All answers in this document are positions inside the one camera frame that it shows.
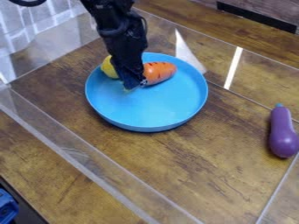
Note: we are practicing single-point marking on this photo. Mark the blue round plate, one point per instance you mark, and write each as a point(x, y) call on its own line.
point(153, 108)

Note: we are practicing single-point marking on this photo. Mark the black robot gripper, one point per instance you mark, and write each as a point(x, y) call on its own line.
point(121, 28)

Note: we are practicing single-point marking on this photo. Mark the clear acrylic enclosure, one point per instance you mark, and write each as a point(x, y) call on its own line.
point(207, 173)

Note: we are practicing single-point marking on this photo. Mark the blue object at corner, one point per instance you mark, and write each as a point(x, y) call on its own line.
point(8, 207)

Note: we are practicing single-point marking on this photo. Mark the orange toy carrot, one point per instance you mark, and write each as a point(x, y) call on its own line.
point(157, 71)

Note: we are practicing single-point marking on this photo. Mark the black bar in background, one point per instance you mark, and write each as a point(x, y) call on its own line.
point(266, 20)

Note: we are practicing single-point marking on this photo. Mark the yellow toy lemon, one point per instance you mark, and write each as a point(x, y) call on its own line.
point(107, 68)

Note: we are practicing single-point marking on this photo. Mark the purple toy eggplant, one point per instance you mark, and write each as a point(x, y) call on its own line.
point(283, 139)

